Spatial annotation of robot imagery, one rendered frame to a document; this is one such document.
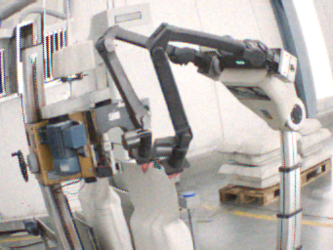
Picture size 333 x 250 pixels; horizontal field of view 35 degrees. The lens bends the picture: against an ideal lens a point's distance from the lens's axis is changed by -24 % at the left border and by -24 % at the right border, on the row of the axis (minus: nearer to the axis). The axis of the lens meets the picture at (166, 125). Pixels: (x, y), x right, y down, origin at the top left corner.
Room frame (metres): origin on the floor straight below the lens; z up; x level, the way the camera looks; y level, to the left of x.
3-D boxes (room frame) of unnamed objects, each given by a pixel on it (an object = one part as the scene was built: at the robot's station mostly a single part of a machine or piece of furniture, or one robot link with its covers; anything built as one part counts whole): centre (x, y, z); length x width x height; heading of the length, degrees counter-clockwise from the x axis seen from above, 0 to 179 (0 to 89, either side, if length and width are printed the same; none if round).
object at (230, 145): (6.14, -0.76, 0.56); 0.66 x 0.43 x 0.15; 114
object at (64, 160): (2.86, 0.48, 1.21); 0.15 x 0.15 x 0.25
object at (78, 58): (2.93, 0.36, 1.61); 0.17 x 0.17 x 0.17
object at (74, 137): (2.80, 0.40, 1.25); 0.10 x 0.08 x 0.12; 141
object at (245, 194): (6.11, -1.11, 0.07); 1.20 x 0.82 x 0.14; 118
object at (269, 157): (5.95, -0.82, 0.44); 0.66 x 0.42 x 0.14; 20
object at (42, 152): (3.09, 0.56, 1.18); 0.34 x 0.25 x 0.31; 116
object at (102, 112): (3.27, 0.27, 1.21); 0.30 x 0.25 x 0.30; 26
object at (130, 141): (2.79, 0.13, 1.23); 0.11 x 0.09 x 0.12; 118
